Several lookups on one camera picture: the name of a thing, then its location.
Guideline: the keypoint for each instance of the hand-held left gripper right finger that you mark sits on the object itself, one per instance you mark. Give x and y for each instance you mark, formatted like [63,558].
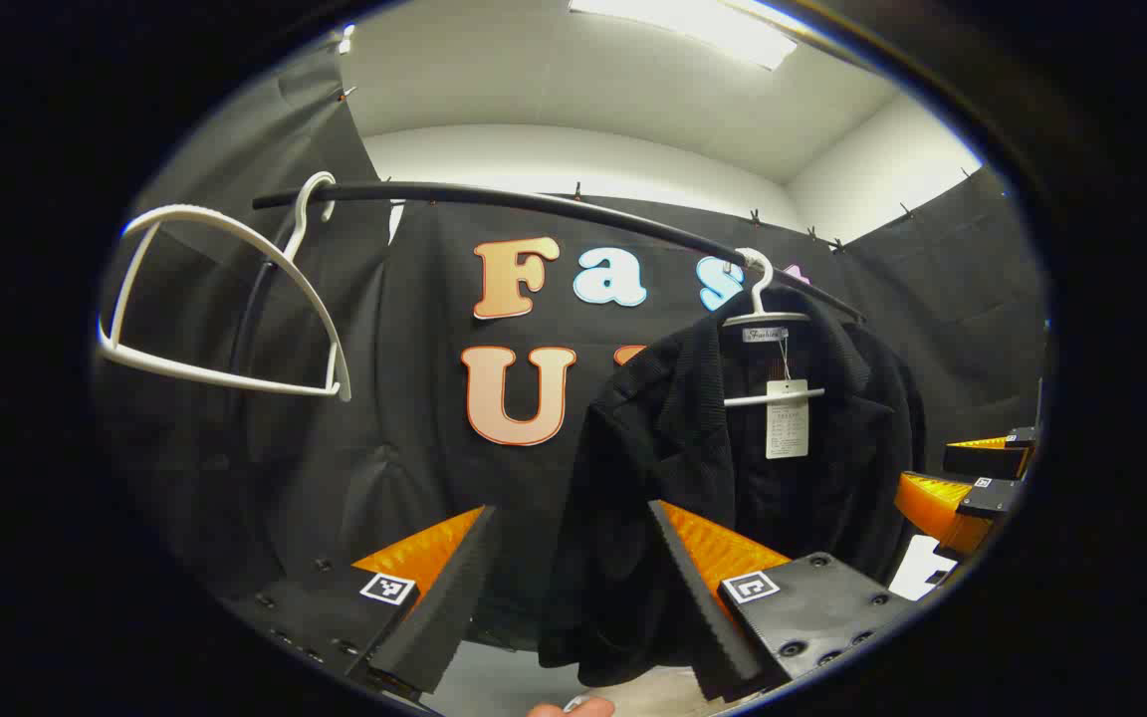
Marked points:
[698,597]

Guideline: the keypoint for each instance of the black backdrop cloth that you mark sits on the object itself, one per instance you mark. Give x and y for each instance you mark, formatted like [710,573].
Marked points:
[384,299]

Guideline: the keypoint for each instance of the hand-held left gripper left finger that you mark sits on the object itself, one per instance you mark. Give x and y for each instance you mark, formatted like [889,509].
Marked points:
[454,588]

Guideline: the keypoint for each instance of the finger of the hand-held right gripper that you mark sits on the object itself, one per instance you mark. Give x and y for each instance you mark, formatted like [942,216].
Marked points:
[987,460]
[942,508]

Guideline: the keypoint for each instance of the white paper price tag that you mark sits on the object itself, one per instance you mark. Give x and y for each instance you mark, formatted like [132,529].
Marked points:
[788,423]

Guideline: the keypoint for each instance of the rectangular ceiling light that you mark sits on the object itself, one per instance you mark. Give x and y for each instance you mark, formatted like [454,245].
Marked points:
[703,25]

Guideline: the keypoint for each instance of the white plastic clothes hanger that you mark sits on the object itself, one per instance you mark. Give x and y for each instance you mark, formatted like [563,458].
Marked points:
[235,232]
[757,291]

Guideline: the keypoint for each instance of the black clothes rack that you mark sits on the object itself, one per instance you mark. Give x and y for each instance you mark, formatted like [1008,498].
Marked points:
[494,194]

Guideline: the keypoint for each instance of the black knit jacket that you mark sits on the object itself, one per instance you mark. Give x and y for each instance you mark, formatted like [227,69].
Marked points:
[653,448]

